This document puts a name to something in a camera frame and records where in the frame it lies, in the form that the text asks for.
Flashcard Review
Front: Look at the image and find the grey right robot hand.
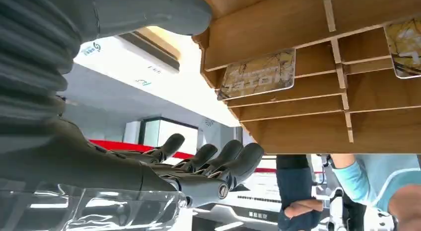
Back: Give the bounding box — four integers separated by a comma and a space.
0, 0, 265, 209

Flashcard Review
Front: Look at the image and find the red barrier band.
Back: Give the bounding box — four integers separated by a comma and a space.
88, 140, 195, 160

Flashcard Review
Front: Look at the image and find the clear plastic cover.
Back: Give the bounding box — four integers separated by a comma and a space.
0, 180, 188, 231

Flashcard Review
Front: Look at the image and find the grey flat card reader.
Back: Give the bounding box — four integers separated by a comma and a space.
73, 26, 182, 92

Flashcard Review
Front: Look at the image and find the grey panel with fan logo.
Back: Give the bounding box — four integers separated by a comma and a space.
197, 117, 244, 152

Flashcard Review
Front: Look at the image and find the yellow printed card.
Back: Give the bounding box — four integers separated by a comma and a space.
217, 48, 296, 101
384, 18, 421, 79

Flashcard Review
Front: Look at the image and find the person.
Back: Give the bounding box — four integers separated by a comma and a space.
329, 154, 421, 231
276, 154, 325, 231

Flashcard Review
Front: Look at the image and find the person's hand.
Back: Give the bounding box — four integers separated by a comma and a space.
283, 199, 325, 220

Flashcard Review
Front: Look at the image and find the wooden slotted card box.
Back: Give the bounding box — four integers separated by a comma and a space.
192, 0, 421, 155

